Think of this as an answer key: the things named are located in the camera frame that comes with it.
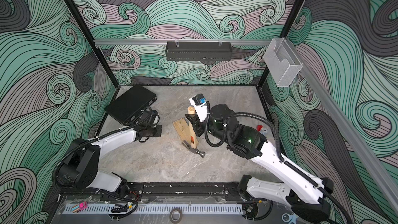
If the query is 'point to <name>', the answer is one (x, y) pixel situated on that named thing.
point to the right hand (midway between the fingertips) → (187, 114)
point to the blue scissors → (287, 218)
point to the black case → (127, 106)
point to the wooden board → (183, 128)
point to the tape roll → (180, 214)
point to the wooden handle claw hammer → (195, 142)
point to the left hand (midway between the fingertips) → (159, 129)
